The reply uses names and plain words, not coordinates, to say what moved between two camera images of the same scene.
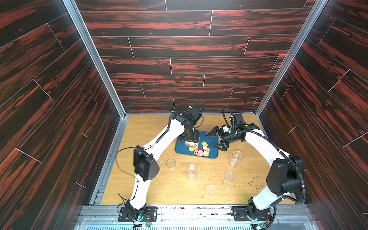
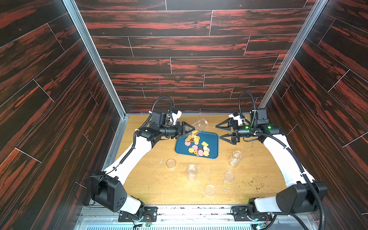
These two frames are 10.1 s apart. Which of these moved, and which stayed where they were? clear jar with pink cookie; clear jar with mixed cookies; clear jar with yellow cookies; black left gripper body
Moved: clear jar with yellow cookies; black left gripper body
Stayed: clear jar with pink cookie; clear jar with mixed cookies
